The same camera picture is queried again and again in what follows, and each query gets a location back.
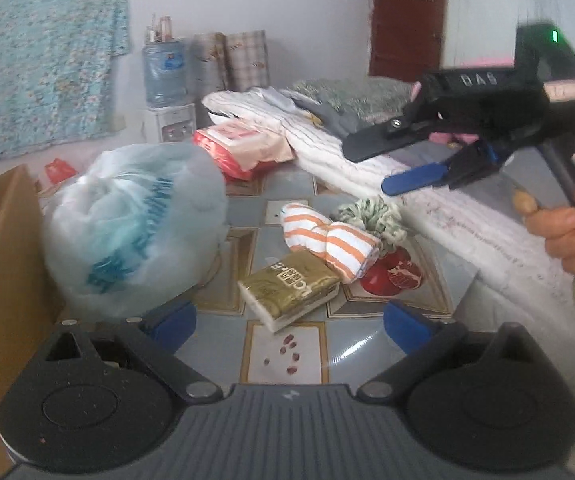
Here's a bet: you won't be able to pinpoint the floral fabric roll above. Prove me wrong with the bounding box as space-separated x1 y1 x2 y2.
186 32 228 99

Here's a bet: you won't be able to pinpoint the green floral pillow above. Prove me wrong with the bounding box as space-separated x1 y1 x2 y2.
286 77 419 127

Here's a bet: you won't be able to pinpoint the blue water jug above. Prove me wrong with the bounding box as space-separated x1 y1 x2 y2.
142 39 188 109

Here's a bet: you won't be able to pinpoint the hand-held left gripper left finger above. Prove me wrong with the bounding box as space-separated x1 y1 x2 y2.
34 298 224 404

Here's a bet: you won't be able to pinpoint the red plastic bag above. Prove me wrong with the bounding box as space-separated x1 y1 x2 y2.
44 158 79 184

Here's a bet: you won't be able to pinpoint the dark red door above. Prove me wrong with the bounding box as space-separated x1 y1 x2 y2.
368 0 449 84

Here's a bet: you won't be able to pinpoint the large translucent plastic bag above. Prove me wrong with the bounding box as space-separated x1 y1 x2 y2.
42 142 229 319

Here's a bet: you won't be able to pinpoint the white crumpled plastic bag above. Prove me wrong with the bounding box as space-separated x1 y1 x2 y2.
251 87 294 107

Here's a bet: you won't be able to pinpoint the gold tissue pack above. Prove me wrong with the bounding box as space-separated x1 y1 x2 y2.
236 250 341 334

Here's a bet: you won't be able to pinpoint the white water dispenser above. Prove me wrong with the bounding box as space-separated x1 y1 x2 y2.
144 104 198 144

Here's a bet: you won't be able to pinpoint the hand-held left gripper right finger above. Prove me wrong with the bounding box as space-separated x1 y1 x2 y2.
357 299 539 402

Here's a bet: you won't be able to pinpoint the bottles on water jug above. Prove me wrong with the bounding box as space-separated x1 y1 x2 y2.
146 13 176 44

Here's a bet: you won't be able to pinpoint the grey blanket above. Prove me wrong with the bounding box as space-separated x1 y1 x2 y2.
306 94 369 137

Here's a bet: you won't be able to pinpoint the plaid fabric roll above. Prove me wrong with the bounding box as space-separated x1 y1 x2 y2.
224 29 269 94

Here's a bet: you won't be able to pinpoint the orange striped towel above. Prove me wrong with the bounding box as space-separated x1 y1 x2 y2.
280 202 383 287

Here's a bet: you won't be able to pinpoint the red and pink packet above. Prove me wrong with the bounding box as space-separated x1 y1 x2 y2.
192 118 297 182

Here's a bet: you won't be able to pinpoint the person's right hand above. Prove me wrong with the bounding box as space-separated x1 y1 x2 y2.
512 162 575 277

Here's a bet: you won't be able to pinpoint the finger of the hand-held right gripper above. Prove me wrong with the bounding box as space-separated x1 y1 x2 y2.
381 139 501 196
342 109 441 164

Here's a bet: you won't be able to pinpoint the brown cardboard box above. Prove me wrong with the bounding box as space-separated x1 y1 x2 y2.
0 163 66 412

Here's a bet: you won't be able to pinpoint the teal floral hanging cloth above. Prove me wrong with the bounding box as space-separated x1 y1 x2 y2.
0 0 133 164

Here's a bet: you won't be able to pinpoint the green white scrunchie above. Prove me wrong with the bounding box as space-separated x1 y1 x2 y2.
336 197 409 257

